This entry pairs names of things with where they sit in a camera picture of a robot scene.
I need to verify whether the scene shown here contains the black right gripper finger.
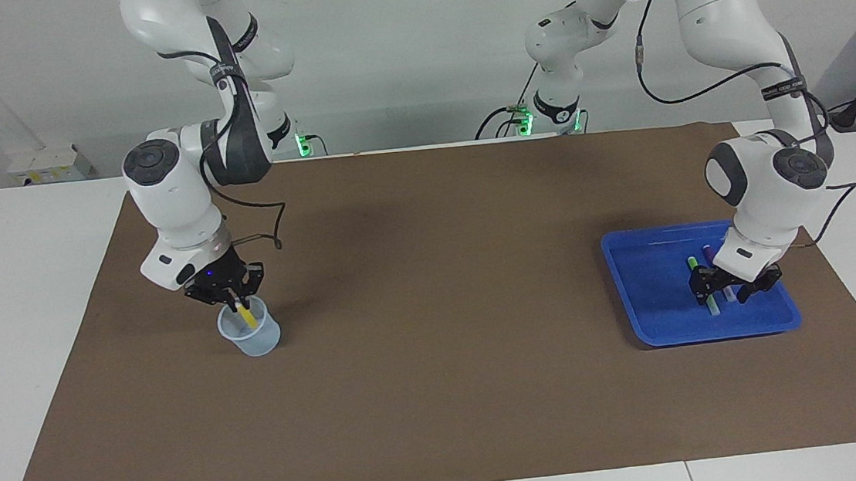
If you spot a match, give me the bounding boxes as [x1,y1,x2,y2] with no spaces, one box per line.
[232,260,268,303]
[209,282,247,317]

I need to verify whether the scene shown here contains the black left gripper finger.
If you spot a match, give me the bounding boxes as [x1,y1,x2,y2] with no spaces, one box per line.
[687,262,730,306]
[734,265,786,307]

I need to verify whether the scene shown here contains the purple marker pen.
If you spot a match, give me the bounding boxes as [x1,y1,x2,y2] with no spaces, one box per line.
[701,242,737,304]

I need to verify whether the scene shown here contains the green marker pen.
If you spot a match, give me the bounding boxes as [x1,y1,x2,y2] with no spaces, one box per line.
[687,252,721,318]

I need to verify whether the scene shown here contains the blue plastic tray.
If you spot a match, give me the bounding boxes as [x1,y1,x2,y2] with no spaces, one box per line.
[599,214,804,351]

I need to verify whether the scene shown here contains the translucent plastic cup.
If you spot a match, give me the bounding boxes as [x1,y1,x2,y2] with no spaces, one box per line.
[215,292,284,361]

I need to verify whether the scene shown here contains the brown table mat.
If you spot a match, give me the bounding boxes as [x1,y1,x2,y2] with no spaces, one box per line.
[0,109,856,481]

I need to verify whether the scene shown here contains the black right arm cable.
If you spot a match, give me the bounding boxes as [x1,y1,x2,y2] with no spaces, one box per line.
[156,41,291,260]

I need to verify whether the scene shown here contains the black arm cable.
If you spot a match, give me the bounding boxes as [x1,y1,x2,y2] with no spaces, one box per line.
[575,0,856,266]
[156,41,291,260]

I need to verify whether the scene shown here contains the white wall box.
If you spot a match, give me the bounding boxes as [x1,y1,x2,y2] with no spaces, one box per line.
[5,141,96,188]

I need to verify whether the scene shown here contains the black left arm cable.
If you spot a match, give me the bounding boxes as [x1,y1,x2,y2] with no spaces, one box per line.
[575,0,856,266]

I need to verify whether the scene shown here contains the black base cable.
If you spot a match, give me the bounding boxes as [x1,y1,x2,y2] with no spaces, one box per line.
[469,66,547,141]

